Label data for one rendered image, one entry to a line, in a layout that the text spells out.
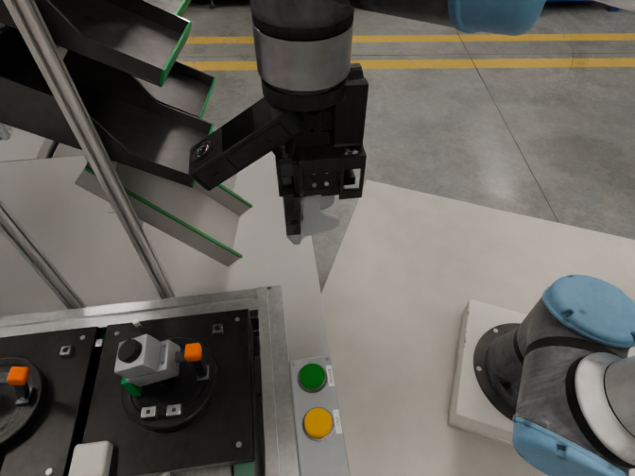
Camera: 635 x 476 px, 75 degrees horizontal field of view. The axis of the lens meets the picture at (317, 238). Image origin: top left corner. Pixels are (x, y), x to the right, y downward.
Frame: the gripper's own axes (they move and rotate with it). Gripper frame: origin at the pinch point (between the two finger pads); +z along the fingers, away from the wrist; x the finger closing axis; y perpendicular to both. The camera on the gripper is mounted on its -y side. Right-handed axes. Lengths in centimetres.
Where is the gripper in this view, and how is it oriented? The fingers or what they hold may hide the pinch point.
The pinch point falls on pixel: (290, 235)
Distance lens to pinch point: 49.4
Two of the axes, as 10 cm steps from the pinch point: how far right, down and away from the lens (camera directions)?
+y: 9.9, -1.0, 0.9
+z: 0.0, 6.5, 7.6
